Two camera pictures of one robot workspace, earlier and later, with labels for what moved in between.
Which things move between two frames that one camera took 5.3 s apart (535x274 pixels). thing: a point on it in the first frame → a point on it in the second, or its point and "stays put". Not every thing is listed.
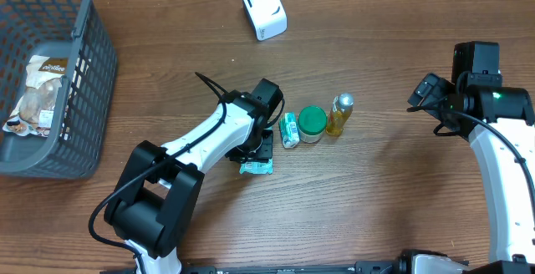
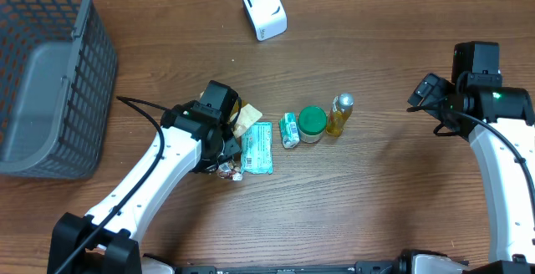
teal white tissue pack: [289, 129] stays put
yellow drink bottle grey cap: [341, 107] stays put
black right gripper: [428, 93] stays put
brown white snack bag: [34, 114] → [243, 116]
